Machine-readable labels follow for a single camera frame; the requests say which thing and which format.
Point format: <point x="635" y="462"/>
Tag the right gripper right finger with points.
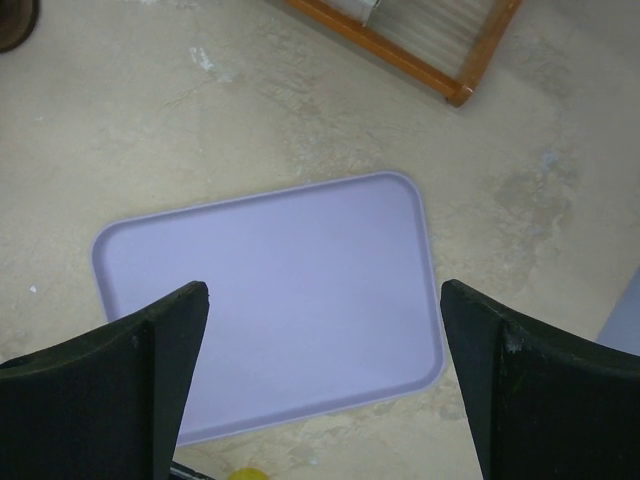
<point x="541" y="402"/>

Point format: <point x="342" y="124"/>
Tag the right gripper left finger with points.
<point x="107" y="404"/>

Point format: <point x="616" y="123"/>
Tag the dark walnut coaster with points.
<point x="18" y="21"/>

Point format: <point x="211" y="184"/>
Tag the yellow tape roll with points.
<point x="248" y="473"/>

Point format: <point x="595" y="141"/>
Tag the lavender plastic tray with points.
<point x="322" y="298"/>

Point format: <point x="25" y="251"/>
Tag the wooden three-tier shelf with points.
<point x="445" y="45"/>

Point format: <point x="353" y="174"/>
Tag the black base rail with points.
<point x="182" y="472"/>

